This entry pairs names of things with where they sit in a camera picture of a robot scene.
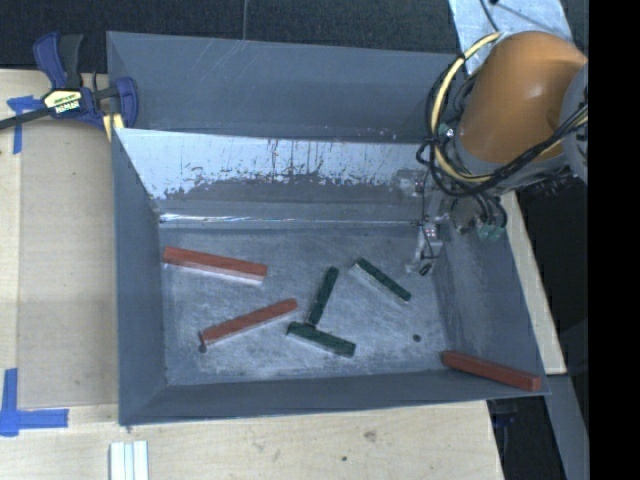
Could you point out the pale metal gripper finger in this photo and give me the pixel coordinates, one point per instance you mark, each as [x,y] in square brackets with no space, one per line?
[434,249]
[419,248]

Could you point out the dark green flat block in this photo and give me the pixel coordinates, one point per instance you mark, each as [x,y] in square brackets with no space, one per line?
[322,295]
[382,279]
[322,340]

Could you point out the red-brown flat block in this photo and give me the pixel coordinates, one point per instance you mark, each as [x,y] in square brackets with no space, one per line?
[247,320]
[215,263]
[492,370]

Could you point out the grey metal bin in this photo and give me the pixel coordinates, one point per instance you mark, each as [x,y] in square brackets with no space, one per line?
[280,88]

